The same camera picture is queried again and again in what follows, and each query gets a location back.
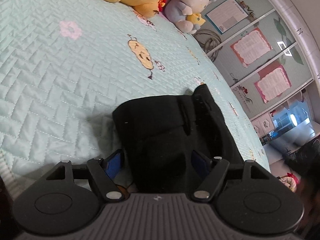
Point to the blue framed paper poster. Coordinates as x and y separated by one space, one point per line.
226 15

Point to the pink framed paper poster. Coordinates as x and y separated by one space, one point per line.
273 84

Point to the black trousers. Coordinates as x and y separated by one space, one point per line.
170 140

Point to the grey sliding wardrobe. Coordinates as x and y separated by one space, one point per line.
268 57

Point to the orange framed paper poster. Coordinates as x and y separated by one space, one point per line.
251 47

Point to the red small plush toy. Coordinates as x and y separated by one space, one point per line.
161 5

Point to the white drawer cabinet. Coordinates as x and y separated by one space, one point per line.
263 125

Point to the white cat plush toy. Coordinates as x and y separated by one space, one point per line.
178 11

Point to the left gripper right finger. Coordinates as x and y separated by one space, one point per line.
247 197

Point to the folded pink grey quilt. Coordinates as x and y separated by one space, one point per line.
290 181

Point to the mint quilted bee bedspread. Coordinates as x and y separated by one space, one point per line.
67 64

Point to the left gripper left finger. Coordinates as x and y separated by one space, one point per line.
66 198

